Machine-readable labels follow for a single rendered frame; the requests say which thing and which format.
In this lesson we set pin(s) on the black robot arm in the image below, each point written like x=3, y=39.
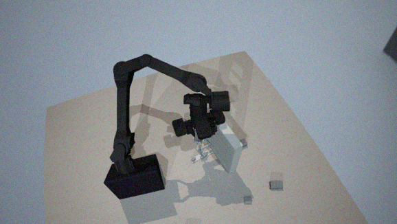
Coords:
x=123, y=76

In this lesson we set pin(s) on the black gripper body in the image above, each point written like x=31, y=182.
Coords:
x=181, y=128

